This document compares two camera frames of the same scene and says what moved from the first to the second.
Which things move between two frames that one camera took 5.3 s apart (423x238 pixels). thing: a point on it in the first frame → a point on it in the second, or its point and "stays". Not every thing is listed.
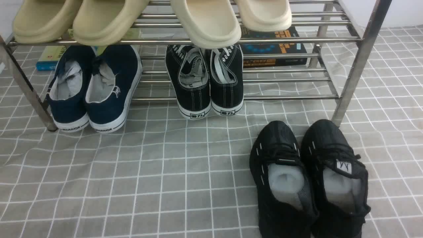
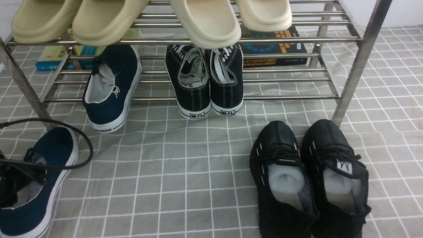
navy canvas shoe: (66, 94) → (36, 207)
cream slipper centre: (211, 24) stays
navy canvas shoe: (115, 72) stays
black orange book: (284, 48) stays
